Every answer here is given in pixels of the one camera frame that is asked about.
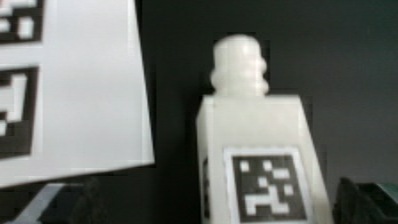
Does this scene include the white stool leg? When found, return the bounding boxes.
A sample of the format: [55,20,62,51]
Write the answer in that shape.
[197,34,334,224]

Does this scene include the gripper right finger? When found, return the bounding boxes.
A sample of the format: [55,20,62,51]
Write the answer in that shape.
[332,177,398,224]

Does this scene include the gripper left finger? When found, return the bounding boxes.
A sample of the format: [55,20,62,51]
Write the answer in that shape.
[0,178,112,224]

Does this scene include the white marker sheet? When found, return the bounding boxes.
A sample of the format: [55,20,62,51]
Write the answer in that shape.
[0,0,155,188]

